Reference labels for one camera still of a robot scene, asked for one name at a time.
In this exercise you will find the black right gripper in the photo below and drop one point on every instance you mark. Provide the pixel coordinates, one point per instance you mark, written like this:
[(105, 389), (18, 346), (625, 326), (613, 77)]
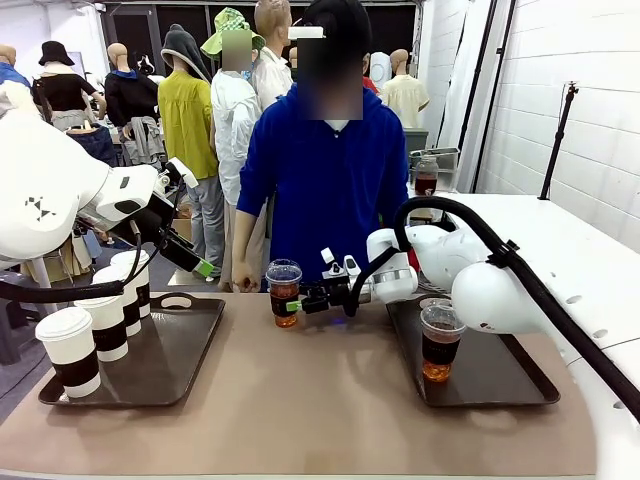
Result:
[(340, 295)]

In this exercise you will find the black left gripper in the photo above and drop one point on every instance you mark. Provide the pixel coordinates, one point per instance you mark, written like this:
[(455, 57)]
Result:
[(177, 250)]

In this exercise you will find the white paper cup black sleeve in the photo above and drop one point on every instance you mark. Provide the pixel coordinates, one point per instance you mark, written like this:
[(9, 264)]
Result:
[(142, 290), (131, 310), (110, 325), (70, 350)]

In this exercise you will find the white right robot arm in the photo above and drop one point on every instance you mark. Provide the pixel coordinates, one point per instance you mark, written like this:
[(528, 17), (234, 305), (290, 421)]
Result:
[(480, 295)]

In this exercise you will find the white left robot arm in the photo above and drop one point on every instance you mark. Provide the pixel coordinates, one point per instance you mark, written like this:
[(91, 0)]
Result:
[(45, 190)]

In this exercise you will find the person's right forearm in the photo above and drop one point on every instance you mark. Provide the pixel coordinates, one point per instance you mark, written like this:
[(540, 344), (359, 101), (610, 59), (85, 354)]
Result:
[(244, 240)]

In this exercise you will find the brown plastic serving tray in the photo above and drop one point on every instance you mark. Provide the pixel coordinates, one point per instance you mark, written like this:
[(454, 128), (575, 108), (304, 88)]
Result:
[(480, 365), (165, 345)]

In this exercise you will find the metal tray rack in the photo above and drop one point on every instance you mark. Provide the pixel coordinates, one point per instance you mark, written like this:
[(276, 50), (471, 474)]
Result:
[(440, 157)]

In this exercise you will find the person's right hand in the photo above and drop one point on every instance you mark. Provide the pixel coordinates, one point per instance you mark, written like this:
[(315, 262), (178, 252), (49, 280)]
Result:
[(243, 282)]

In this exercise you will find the cardboard box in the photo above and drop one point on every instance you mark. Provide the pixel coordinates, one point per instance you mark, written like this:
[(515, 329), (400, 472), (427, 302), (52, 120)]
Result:
[(182, 227)]

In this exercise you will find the person in blue sweater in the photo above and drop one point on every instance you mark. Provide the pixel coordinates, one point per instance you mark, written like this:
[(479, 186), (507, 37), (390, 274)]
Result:
[(325, 190)]

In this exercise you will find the person in white coat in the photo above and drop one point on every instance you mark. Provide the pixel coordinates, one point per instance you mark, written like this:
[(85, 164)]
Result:
[(232, 130)]

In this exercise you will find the mannequin in yellow shirt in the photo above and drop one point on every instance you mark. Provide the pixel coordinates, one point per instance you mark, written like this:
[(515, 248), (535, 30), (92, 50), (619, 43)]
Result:
[(187, 125)]

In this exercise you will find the glass jar of tea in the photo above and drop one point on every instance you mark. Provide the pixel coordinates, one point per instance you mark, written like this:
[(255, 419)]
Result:
[(426, 177)]

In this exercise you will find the mannequin in black jacket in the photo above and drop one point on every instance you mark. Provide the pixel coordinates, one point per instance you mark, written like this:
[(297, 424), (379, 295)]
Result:
[(127, 95)]

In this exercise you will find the bald mannequin white shirt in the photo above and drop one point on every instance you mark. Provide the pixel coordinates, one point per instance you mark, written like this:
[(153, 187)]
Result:
[(272, 70)]

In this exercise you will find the grey felt hat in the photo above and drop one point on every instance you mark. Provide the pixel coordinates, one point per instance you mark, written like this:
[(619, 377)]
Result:
[(182, 50)]

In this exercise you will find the mannequin in cream shirt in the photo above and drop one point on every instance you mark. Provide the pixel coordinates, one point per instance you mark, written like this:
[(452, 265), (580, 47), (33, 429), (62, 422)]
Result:
[(406, 95)]

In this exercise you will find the mannequin in black top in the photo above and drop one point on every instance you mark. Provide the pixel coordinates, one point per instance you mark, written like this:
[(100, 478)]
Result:
[(62, 90)]

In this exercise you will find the green checked sun hat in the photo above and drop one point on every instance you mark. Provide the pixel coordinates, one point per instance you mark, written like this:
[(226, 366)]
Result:
[(227, 25)]

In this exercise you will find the white rectangular lamp box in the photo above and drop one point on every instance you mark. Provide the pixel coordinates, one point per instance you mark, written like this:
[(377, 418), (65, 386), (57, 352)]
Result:
[(306, 32)]

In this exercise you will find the black bucket hat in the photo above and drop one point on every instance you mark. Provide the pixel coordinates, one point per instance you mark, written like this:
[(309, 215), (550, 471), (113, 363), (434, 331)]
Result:
[(55, 52)]

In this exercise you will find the mannequin in blue shirt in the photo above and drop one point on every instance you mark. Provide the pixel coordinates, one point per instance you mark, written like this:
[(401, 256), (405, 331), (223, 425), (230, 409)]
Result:
[(7, 67)]

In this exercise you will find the black backdrop stand pole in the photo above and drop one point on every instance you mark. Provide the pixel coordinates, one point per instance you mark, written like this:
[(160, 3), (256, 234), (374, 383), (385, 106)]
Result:
[(487, 75)]

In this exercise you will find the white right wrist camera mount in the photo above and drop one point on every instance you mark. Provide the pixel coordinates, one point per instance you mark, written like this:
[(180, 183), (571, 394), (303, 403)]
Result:
[(327, 257)]

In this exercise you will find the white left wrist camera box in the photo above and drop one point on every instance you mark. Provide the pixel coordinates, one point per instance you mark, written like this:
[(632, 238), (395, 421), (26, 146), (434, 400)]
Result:
[(179, 172)]

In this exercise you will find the black camera tripod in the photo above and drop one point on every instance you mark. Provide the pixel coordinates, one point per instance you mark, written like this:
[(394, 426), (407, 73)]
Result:
[(557, 140)]

